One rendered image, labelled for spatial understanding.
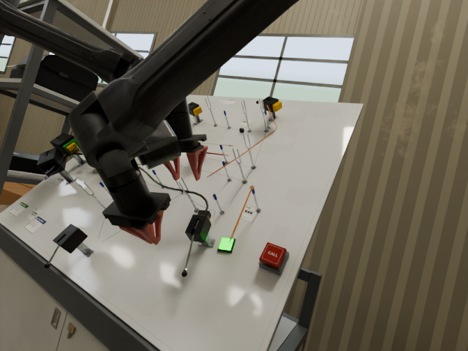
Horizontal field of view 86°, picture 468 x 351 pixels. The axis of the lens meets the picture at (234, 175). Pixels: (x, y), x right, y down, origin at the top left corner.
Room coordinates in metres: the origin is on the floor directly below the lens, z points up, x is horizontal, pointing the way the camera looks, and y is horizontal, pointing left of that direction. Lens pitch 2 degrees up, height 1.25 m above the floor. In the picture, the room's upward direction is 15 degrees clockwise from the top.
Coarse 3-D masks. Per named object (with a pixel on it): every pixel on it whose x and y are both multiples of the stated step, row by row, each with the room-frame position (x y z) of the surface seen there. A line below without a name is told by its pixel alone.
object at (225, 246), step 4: (224, 240) 0.68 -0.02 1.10; (228, 240) 0.68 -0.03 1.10; (232, 240) 0.68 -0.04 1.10; (220, 244) 0.68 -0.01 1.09; (224, 244) 0.67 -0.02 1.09; (228, 244) 0.67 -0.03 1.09; (232, 244) 0.67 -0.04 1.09; (220, 248) 0.67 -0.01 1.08; (224, 248) 0.66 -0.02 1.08; (228, 248) 0.66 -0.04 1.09; (232, 248) 0.66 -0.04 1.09
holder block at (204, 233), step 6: (192, 216) 0.66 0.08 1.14; (198, 216) 0.66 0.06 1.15; (204, 216) 0.65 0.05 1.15; (192, 222) 0.65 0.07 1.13; (198, 222) 0.64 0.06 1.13; (204, 222) 0.64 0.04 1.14; (192, 228) 0.63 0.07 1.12; (198, 228) 0.63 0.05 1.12; (204, 228) 0.64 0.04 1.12; (186, 234) 0.64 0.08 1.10; (192, 234) 0.63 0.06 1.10; (198, 234) 0.62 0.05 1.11; (204, 234) 0.64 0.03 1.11; (198, 240) 0.64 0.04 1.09; (204, 240) 0.64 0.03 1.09
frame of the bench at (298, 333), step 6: (288, 318) 0.99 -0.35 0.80; (294, 318) 1.01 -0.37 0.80; (294, 330) 0.92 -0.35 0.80; (300, 330) 0.93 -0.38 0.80; (306, 330) 0.94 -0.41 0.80; (288, 336) 0.87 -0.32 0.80; (294, 336) 0.87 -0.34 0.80; (300, 336) 0.89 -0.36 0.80; (306, 336) 0.97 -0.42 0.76; (288, 342) 0.83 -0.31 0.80; (294, 342) 0.84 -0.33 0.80; (300, 342) 0.86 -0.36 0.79; (282, 348) 0.79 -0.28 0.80; (288, 348) 0.80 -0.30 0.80; (294, 348) 0.81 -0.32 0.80
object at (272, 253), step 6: (270, 246) 0.61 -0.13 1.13; (276, 246) 0.61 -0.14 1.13; (264, 252) 0.60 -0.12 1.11; (270, 252) 0.60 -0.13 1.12; (276, 252) 0.59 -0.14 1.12; (282, 252) 0.59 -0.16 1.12; (264, 258) 0.59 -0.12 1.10; (270, 258) 0.59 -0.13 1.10; (276, 258) 0.58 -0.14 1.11; (282, 258) 0.58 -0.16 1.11; (270, 264) 0.58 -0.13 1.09; (276, 264) 0.57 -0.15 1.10
